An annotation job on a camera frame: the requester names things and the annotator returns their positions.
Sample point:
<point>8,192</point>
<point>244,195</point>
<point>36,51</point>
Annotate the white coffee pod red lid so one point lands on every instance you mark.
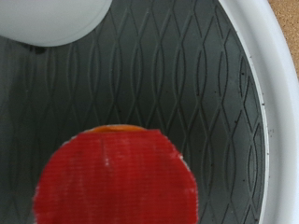
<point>118,180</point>

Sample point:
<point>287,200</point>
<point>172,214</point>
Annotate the white two-tier turntable shelf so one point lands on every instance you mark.
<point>174,77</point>

